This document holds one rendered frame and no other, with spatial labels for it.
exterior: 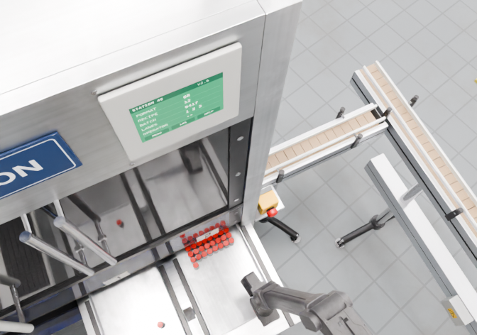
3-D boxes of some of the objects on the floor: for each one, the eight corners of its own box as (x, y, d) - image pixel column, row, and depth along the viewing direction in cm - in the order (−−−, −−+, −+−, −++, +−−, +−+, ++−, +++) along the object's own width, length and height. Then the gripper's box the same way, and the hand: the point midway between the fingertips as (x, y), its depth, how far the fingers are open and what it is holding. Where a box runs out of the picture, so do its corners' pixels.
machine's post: (231, 255, 257) (245, -19, 64) (240, 250, 258) (281, -32, 65) (236, 265, 255) (265, 14, 62) (245, 260, 256) (303, 0, 63)
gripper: (248, 294, 148) (249, 306, 161) (262, 323, 143) (263, 332, 156) (265, 284, 149) (266, 297, 163) (281, 313, 144) (280, 322, 158)
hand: (265, 314), depth 159 cm, fingers closed
